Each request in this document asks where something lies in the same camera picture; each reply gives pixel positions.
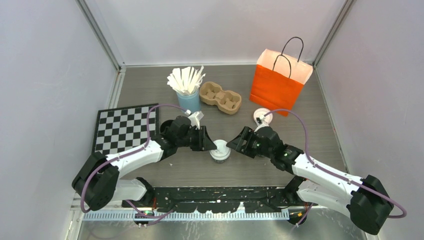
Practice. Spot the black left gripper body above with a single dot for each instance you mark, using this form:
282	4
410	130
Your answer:
191	139

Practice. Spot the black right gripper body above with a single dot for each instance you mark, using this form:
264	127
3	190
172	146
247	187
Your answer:
260	150

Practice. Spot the orange paper bag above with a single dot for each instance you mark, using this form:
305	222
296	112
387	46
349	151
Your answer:
279	78

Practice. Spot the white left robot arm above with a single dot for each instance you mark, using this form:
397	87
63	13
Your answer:
101	181

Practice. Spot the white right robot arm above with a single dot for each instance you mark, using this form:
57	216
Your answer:
360	199

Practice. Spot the stack of white lids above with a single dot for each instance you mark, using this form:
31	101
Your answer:
262	115

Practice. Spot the light blue cup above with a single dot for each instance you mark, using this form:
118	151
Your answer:
190	102

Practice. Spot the brown cardboard cup carrier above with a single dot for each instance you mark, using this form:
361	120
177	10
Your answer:
226	101

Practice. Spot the white wooden stir sticks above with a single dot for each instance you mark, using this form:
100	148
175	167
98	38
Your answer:
186	81

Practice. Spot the black white chessboard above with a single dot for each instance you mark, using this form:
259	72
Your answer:
123	128

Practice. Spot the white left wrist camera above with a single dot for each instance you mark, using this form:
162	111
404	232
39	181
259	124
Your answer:
195	118

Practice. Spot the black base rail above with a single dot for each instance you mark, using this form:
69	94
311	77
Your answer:
254	199

